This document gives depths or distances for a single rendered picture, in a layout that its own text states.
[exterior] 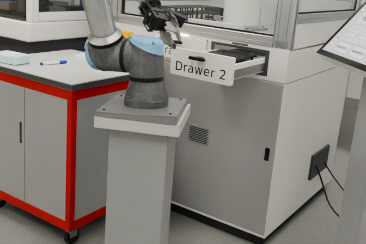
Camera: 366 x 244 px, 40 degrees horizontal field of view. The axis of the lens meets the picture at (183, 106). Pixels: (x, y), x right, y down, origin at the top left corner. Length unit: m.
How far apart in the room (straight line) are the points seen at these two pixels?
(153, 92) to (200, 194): 0.98
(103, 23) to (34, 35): 1.19
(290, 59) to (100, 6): 0.91
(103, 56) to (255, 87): 0.80
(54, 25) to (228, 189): 1.31
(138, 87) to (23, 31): 1.26
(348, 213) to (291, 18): 0.80
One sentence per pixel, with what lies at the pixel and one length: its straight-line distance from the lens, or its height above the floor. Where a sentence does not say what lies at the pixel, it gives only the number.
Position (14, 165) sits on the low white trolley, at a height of 0.29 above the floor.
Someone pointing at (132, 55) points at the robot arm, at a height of 0.95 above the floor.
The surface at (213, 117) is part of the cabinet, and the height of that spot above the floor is 0.57.
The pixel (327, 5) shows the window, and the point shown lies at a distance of 2.55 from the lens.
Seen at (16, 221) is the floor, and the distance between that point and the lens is 2.62.
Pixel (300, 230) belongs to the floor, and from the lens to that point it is 2.71.
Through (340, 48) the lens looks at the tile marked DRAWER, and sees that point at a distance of 1.95.
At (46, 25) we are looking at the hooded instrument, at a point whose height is 0.89.
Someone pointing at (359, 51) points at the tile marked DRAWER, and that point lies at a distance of 1.86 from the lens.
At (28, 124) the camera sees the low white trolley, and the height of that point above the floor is 0.52.
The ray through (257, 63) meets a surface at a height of 0.88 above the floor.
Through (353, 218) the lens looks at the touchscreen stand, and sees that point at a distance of 2.03.
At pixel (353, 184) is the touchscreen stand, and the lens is 2.01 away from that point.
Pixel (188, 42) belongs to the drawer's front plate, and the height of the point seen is 0.91.
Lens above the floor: 1.23
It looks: 15 degrees down
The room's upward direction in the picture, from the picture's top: 5 degrees clockwise
